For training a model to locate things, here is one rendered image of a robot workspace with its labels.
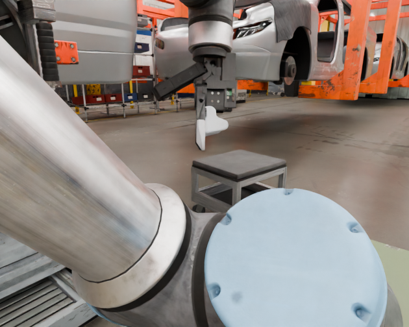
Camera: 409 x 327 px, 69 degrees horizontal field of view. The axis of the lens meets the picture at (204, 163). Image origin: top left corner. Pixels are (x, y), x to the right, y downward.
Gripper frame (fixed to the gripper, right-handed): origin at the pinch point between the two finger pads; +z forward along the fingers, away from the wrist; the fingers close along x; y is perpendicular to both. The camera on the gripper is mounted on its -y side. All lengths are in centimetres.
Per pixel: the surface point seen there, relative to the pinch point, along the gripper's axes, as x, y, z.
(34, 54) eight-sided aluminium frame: 34, -50, -29
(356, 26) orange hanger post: 266, 179, -138
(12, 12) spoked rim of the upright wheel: 32, -56, -40
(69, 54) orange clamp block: 38, -41, -30
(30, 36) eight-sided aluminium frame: 33, -51, -34
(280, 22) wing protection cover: 235, 85, -126
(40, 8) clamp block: 9.5, -36.2, -31.9
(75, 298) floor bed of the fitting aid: 36, -39, 50
